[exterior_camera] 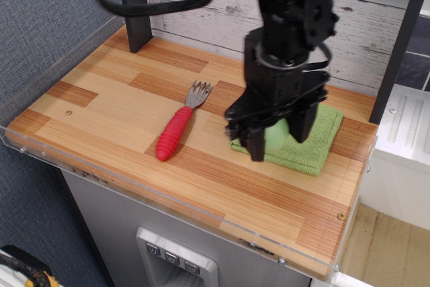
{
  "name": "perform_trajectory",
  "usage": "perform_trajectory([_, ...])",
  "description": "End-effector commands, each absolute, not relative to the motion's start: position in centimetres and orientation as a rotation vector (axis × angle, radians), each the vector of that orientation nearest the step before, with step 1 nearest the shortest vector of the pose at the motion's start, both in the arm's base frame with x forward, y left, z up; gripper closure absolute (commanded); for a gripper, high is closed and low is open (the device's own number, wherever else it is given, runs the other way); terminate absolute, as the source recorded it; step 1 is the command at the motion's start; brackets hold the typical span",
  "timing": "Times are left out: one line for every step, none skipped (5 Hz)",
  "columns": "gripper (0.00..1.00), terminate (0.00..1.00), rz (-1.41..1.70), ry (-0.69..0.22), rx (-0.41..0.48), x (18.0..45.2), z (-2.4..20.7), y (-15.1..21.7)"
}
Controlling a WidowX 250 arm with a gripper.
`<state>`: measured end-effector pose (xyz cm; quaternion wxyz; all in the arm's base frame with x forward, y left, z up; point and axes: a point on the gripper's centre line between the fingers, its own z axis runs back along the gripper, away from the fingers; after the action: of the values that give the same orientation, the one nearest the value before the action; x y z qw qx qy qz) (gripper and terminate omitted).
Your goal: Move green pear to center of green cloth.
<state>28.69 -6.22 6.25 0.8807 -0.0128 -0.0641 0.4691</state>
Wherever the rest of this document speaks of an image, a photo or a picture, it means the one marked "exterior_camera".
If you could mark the green toy pear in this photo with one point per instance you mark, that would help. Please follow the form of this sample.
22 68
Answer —
276 136

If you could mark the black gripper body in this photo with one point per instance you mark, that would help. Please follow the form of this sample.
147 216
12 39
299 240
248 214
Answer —
275 88

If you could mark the folded green cloth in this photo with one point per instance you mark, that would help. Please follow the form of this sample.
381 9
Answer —
309 157

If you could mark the grey toy fridge cabinet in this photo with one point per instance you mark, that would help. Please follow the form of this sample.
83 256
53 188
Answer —
142 244

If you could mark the right dark grey post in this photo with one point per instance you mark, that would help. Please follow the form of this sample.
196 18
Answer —
404 35

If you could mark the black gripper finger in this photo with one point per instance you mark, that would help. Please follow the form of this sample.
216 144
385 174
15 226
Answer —
301 121
253 139

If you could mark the white toy sink unit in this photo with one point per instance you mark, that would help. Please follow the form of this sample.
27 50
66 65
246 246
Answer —
396 181

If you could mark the red handled metal fork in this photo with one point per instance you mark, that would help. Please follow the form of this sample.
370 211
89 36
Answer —
171 135

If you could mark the yellow object at corner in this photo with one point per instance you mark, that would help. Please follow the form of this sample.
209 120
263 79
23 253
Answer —
41 279

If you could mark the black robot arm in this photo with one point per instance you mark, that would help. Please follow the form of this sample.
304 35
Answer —
291 26

